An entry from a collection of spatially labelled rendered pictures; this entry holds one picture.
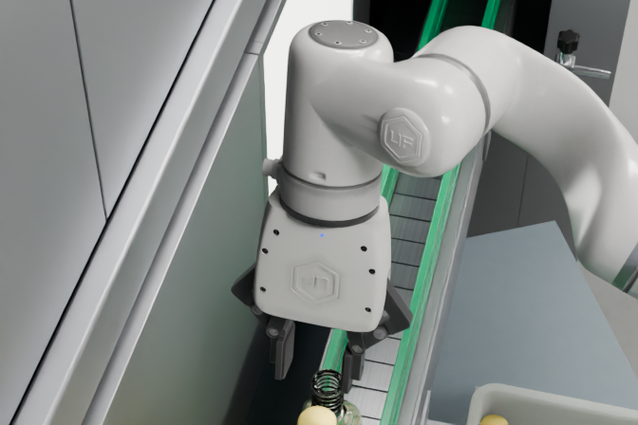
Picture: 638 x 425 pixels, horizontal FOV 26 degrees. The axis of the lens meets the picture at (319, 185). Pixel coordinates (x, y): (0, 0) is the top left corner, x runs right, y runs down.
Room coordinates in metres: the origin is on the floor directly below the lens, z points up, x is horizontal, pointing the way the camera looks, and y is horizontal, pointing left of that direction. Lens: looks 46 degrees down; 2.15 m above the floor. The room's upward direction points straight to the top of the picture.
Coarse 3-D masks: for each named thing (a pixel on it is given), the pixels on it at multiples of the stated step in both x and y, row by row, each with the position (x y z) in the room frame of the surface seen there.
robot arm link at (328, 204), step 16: (272, 160) 0.73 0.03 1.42; (272, 176) 0.72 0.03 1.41; (288, 176) 0.70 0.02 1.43; (288, 192) 0.70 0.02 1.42; (304, 192) 0.69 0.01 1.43; (320, 192) 0.69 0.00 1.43; (336, 192) 0.69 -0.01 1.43; (352, 192) 0.69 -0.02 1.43; (368, 192) 0.70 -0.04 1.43; (304, 208) 0.69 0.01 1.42; (320, 208) 0.68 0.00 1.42; (336, 208) 0.68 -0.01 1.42; (352, 208) 0.69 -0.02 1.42; (368, 208) 0.69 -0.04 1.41
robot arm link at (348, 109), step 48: (336, 48) 0.73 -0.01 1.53; (384, 48) 0.74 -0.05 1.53; (288, 96) 0.73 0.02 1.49; (336, 96) 0.70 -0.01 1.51; (384, 96) 0.68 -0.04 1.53; (432, 96) 0.67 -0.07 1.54; (480, 96) 0.69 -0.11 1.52; (288, 144) 0.71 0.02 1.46; (336, 144) 0.70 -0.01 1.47; (384, 144) 0.66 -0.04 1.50; (432, 144) 0.65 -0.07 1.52
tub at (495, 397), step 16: (496, 384) 0.95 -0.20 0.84; (480, 400) 0.93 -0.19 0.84; (496, 400) 0.94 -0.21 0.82; (512, 400) 0.94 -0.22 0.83; (528, 400) 0.93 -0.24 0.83; (544, 400) 0.93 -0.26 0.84; (560, 400) 0.93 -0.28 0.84; (576, 400) 0.93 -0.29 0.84; (480, 416) 0.92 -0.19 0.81; (512, 416) 0.93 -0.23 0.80; (528, 416) 0.93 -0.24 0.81; (544, 416) 0.93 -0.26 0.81; (560, 416) 0.92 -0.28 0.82; (576, 416) 0.92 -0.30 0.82; (592, 416) 0.91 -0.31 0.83; (608, 416) 0.91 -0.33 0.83; (624, 416) 0.91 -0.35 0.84
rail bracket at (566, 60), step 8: (560, 32) 1.38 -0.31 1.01; (568, 32) 1.38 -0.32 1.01; (560, 40) 1.37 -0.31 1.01; (568, 40) 1.37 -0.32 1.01; (576, 40) 1.37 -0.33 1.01; (560, 48) 1.37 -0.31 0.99; (568, 48) 1.36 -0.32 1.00; (576, 48) 1.37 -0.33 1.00; (560, 56) 1.37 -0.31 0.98; (568, 56) 1.37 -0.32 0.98; (560, 64) 1.37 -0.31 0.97; (568, 64) 1.37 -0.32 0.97; (576, 72) 1.37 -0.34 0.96; (584, 72) 1.36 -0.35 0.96; (592, 72) 1.36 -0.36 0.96; (600, 72) 1.36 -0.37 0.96; (608, 72) 1.36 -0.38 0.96; (488, 136) 1.37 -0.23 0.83; (488, 144) 1.39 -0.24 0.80
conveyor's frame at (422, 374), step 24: (504, 0) 1.62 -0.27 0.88; (504, 24) 1.56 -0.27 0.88; (480, 144) 1.32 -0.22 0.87; (480, 168) 1.37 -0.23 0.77; (456, 192) 1.22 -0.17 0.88; (456, 216) 1.18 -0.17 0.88; (456, 240) 1.14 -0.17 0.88; (456, 264) 1.16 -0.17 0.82; (432, 288) 1.06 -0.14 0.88; (432, 312) 1.03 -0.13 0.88; (432, 336) 0.99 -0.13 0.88; (432, 360) 0.99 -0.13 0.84; (408, 384) 0.92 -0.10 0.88; (408, 408) 0.89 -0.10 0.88
